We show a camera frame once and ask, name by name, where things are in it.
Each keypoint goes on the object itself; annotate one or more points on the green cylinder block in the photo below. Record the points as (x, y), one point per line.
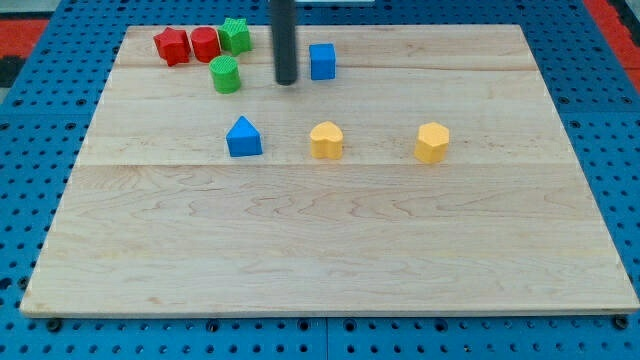
(225, 74)

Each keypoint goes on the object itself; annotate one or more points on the blue triangle block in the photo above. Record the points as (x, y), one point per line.
(243, 139)

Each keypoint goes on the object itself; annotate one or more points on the red cylinder block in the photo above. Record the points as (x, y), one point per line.
(205, 43)

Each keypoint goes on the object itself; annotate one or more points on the blue cube block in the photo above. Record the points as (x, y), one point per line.
(322, 61)

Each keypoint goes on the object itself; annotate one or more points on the green star block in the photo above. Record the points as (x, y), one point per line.
(234, 36)

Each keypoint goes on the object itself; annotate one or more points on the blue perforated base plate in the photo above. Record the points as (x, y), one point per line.
(47, 112)

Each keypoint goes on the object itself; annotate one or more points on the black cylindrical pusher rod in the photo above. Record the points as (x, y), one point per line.
(283, 33)

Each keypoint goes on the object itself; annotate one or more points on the light wooden board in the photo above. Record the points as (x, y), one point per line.
(159, 221)

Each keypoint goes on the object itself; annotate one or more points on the yellow hexagon block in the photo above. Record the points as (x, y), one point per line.
(431, 143)

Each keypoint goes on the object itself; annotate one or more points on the yellow heart block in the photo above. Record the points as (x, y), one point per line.
(326, 141)

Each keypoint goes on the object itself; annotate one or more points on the red star block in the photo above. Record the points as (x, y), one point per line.
(173, 46)

